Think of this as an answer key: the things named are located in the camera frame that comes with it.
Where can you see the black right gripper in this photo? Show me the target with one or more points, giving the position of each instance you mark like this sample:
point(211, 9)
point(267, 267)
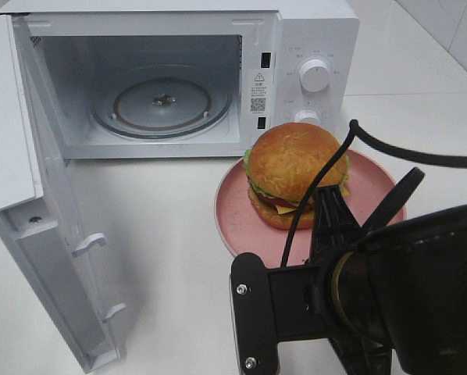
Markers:
point(360, 337)

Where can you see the burger with lettuce and cheese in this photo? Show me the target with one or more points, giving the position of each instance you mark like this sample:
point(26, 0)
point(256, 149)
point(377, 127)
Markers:
point(280, 167)

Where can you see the white microwave door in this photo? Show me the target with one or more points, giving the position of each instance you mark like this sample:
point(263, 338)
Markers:
point(40, 223)

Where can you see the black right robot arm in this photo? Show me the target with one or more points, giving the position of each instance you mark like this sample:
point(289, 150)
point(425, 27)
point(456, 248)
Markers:
point(395, 292)

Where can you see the lower white timer knob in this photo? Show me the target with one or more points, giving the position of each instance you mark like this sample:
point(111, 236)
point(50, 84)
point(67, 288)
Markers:
point(308, 116)

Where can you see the upper white power knob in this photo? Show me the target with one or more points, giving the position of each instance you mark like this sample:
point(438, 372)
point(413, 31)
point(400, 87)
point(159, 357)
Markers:
point(314, 75)

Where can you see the white warning label sticker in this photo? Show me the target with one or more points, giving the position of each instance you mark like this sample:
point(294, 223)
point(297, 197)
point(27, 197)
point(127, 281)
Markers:
point(258, 86)

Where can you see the white microwave oven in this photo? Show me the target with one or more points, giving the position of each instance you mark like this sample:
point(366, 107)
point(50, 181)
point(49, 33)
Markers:
point(89, 41)

